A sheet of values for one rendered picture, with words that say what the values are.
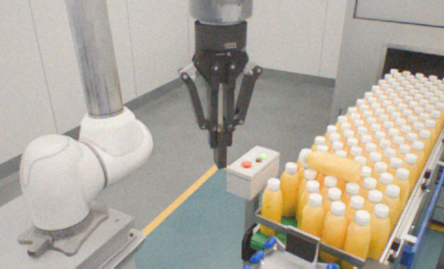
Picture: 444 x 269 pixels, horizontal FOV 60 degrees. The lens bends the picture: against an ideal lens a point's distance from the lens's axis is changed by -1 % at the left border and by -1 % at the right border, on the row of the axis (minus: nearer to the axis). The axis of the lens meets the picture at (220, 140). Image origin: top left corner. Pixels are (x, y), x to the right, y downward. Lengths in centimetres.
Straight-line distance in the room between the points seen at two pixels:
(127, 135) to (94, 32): 29
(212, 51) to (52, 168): 58
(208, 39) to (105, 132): 60
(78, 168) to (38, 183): 10
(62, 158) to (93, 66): 25
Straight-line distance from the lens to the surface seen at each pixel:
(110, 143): 109
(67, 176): 102
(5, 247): 119
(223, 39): 54
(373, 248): 128
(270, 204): 127
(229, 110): 60
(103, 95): 107
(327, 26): 534
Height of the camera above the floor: 179
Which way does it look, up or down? 27 degrees down
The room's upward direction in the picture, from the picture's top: straight up
